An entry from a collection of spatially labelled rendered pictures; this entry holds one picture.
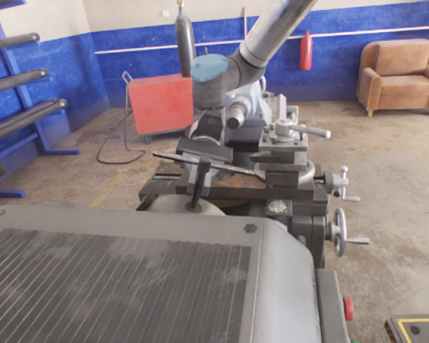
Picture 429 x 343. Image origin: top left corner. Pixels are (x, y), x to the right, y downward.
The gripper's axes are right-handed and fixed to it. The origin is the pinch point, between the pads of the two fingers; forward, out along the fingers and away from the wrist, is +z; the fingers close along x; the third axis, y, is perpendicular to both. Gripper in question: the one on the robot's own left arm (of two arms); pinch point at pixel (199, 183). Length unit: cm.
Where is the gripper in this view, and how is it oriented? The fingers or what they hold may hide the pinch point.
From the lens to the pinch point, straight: 62.2
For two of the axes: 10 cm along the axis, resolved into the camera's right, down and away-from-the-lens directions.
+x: -9.7, -2.2, -0.9
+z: -0.6, 5.8, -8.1
